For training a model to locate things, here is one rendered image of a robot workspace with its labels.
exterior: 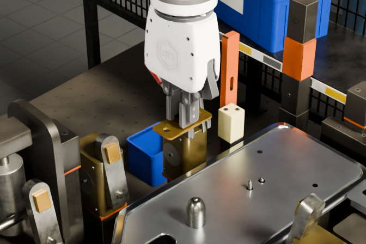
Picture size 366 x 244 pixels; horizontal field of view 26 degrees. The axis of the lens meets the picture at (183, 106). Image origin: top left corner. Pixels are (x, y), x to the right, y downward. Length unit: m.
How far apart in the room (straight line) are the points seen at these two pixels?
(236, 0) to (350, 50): 0.27
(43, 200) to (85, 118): 0.87
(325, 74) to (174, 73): 0.66
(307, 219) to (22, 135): 0.44
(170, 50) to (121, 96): 1.16
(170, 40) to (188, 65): 0.04
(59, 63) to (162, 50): 2.72
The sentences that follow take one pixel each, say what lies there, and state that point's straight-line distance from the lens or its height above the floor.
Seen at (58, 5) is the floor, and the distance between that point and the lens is 4.27.
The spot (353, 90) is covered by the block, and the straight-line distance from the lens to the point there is 1.50.
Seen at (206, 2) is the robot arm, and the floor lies 1.44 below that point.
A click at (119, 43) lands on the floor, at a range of 3.86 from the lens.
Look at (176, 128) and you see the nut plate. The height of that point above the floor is 1.24.
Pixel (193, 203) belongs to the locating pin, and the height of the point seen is 1.04.
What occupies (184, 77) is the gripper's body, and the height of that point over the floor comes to 1.34.
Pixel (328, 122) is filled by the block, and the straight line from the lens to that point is 1.54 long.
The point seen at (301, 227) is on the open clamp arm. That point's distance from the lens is 1.19.
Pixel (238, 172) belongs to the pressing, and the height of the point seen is 1.00.
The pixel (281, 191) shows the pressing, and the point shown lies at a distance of 1.36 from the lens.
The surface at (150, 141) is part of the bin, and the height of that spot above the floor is 0.75.
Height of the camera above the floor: 1.86
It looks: 33 degrees down
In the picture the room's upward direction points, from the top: straight up
